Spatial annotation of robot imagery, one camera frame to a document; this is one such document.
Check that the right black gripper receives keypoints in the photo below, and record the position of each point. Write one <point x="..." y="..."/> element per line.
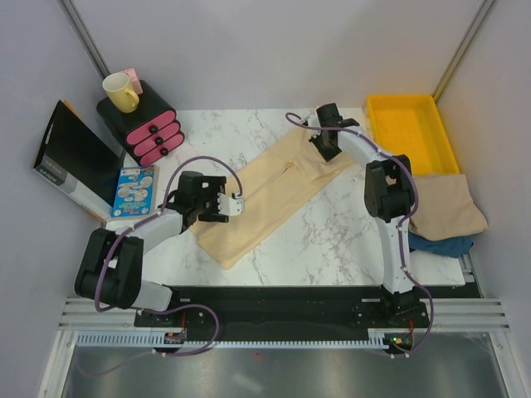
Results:
<point x="326" y="155"/>

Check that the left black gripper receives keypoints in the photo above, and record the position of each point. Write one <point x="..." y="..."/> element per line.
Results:
<point x="216" y="185"/>

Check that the cream yellow t shirt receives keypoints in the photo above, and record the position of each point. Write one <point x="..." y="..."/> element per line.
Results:
<point x="276" y="185"/>

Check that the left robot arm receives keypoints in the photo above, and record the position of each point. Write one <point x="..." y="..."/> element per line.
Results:
<point x="111" y="270"/>

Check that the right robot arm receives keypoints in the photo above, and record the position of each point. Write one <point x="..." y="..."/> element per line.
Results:
<point x="389" y="194"/>

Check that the blue picture book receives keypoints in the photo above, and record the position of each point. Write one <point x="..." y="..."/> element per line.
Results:
<point x="135" y="192"/>

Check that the black pink drawer unit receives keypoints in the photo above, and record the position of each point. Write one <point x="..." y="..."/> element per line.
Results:
<point x="149" y="133"/>

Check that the yellow plastic bin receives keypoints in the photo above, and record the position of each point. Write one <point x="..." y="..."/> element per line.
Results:
<point x="411" y="125"/>

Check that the black cardboard box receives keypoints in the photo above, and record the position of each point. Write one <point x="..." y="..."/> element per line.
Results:
<point x="73" y="159"/>

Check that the yellow ceramic mug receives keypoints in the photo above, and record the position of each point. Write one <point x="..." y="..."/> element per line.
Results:
<point x="121" y="93"/>

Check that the folded beige t shirt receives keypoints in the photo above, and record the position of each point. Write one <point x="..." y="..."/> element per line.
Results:
<point x="446" y="208"/>

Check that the folded blue t shirt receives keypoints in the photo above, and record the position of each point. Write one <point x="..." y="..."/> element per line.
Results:
<point x="453" y="247"/>

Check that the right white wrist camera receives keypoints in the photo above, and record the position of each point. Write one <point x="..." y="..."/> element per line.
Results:
<point x="311" y="120"/>

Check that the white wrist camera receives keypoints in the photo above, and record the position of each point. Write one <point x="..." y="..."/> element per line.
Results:
<point x="233" y="205"/>
<point x="311" y="120"/>

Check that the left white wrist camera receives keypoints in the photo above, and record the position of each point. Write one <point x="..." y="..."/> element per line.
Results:
<point x="233" y="205"/>

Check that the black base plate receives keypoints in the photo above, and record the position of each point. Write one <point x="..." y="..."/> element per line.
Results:
<point x="288" y="314"/>

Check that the aluminium frame rail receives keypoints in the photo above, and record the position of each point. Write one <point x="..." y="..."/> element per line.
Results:
<point x="451" y="315"/>

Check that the left white cable duct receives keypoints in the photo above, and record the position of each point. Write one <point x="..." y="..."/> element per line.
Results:
<point x="148" y="338"/>

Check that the white cable duct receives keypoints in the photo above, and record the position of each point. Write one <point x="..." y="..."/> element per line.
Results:
<point x="405" y="338"/>
<point x="148" y="338"/>

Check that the right corner aluminium post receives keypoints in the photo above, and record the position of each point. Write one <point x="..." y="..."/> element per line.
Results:
<point x="466" y="42"/>

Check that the corner aluminium post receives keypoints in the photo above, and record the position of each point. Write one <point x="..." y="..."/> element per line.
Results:
<point x="466" y="42"/>
<point x="82" y="32"/>

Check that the right white cable duct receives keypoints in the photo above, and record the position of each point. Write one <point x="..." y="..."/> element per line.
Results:
<point x="405" y="338"/>

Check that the left corner aluminium post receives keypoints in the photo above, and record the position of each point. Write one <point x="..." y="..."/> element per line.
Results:
<point x="82" y="32"/>

